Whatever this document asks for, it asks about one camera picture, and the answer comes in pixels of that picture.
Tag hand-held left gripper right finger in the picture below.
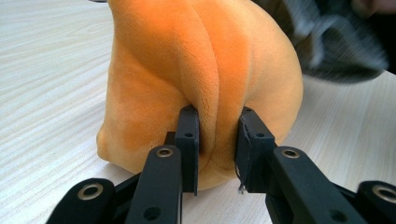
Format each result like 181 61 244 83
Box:
234 105 368 224

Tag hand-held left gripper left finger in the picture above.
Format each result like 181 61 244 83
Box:
124 105 200 224

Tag orange plush toy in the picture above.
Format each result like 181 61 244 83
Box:
96 0 304 191

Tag grey towel cloth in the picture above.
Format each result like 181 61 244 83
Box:
251 0 390 84

